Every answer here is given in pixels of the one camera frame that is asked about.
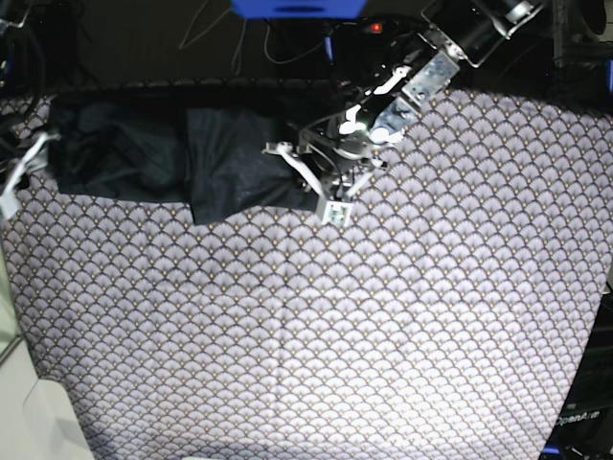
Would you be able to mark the blue clamp handle centre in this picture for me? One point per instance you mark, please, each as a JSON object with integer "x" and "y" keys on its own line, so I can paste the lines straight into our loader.
{"x": 328, "y": 48}

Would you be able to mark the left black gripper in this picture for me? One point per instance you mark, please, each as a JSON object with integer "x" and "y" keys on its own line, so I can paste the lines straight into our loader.
{"x": 341, "y": 162}

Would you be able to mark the fan-patterned grey tablecloth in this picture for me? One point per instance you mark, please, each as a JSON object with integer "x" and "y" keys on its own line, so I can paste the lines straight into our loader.
{"x": 447, "y": 321}

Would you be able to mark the black power strip red switch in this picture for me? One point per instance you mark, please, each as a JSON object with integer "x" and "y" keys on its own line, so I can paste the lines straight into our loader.
{"x": 378, "y": 25}

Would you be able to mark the blue clamp far right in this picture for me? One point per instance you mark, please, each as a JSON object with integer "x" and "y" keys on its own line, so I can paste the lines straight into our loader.
{"x": 607, "y": 81}

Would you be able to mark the dark navy T-shirt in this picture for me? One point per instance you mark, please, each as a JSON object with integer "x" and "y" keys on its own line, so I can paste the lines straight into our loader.
{"x": 153, "y": 151}

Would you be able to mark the white cabinet corner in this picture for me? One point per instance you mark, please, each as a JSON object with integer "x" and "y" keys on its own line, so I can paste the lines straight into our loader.
{"x": 37, "y": 418}

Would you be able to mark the blue box at top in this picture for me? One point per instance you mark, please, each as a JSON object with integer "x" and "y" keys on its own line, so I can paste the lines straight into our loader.
{"x": 260, "y": 9}

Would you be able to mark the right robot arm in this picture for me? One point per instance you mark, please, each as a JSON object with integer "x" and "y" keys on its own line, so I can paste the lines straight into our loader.
{"x": 23, "y": 65}

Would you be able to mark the black OpenArm base box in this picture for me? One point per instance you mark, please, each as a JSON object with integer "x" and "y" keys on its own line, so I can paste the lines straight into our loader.
{"x": 583, "y": 428}

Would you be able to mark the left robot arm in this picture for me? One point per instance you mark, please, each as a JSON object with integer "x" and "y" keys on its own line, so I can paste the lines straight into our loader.
{"x": 385, "y": 72}

